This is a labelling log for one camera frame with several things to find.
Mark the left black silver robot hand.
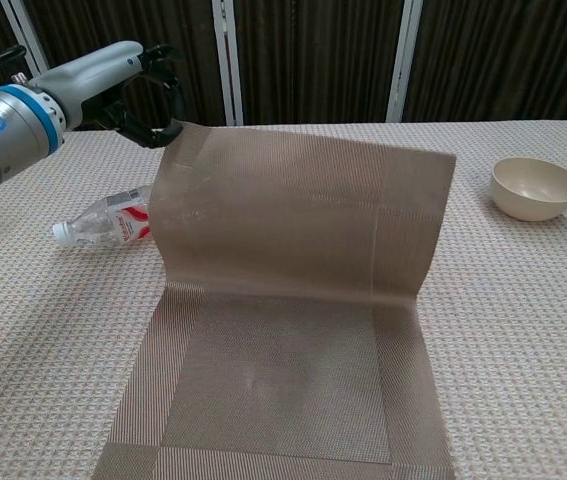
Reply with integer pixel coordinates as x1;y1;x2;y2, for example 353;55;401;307
30;40;187;150

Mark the brown woven placemat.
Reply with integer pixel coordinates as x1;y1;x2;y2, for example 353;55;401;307
91;119;459;480

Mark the light brown bowl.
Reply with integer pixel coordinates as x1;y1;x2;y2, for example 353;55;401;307
489;157;567;222

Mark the clear plastic water bottle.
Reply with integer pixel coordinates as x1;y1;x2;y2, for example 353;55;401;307
52;183;155;247

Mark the beige woven tablecloth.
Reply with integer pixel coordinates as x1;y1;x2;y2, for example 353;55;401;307
0;118;567;480

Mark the white partition frame post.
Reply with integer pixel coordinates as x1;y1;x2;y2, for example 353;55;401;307
385;0;424;124
211;0;244;127
0;0;74;133

